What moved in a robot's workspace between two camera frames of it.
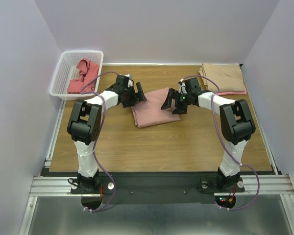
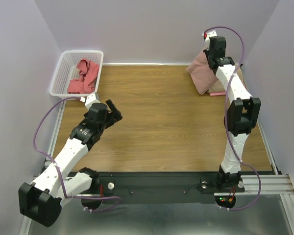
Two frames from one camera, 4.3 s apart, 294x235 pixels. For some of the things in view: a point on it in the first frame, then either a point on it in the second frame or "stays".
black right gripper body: x=177 y=101 → x=208 y=55
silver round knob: x=204 y=184 stays
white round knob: x=110 y=186 stays
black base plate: x=161 y=188 stays
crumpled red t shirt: x=88 y=71 stays
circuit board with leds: x=225 y=201 stays
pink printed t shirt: x=149 y=113 → x=203 y=75
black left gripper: x=138 y=97 → x=116 y=113
